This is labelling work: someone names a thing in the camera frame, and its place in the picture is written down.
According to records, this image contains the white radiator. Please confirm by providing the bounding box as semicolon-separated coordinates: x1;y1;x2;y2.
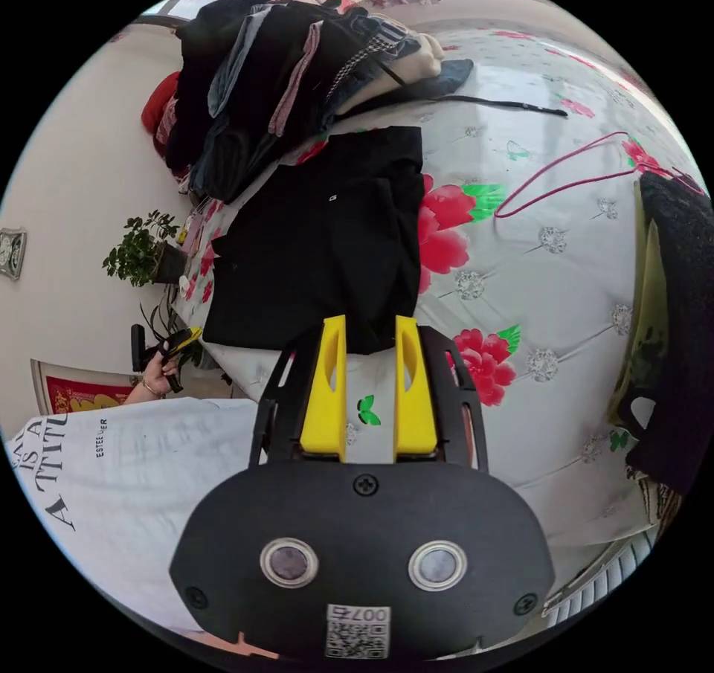
544;525;662;631

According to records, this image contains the person's body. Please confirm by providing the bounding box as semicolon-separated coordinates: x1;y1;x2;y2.
4;396;264;647

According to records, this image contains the potted green leafy plant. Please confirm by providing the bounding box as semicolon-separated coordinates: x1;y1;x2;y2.
102;209;188;289

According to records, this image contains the long-leaved plant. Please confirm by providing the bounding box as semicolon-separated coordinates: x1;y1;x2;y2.
138;286;235;387

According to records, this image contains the black fuzzy garment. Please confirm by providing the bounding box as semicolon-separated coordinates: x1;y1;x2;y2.
623;170;714;497

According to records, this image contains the red framed picture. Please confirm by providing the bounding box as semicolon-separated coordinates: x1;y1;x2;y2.
30;358;138;419

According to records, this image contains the black short sleeve shirt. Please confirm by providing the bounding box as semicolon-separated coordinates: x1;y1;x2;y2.
202;126;426;357

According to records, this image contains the pile of clothes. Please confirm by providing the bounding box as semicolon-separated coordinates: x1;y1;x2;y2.
164;0;475;205

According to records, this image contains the silver wall clock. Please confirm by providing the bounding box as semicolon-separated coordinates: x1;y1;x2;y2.
0;228;28;281

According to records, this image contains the red cushion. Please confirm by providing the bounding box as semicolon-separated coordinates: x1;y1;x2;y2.
140;70;181;152

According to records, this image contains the yellow-green garment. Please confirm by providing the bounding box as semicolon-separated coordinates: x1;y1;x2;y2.
606;181;666;426

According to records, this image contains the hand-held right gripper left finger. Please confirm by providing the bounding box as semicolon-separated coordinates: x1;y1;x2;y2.
299;315;349;458

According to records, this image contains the person's left hand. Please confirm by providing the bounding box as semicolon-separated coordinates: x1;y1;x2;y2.
141;352;181;401

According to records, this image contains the person's right hand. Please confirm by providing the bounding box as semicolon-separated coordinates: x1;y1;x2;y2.
187;630;283;662

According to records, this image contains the black strap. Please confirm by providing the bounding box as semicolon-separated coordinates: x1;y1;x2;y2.
385;94;569;120

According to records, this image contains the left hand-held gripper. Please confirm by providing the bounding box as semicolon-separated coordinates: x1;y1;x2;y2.
149;326;204;394

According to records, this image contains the person's left forearm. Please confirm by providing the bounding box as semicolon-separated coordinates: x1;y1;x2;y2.
121;381;164;408

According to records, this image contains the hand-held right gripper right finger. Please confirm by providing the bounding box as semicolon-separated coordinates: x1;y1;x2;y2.
393;315;440;457

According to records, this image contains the window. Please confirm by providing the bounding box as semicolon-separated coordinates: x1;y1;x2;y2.
138;0;227;22

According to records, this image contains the red wire clothes hanger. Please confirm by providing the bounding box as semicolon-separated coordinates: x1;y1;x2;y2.
493;131;705;220

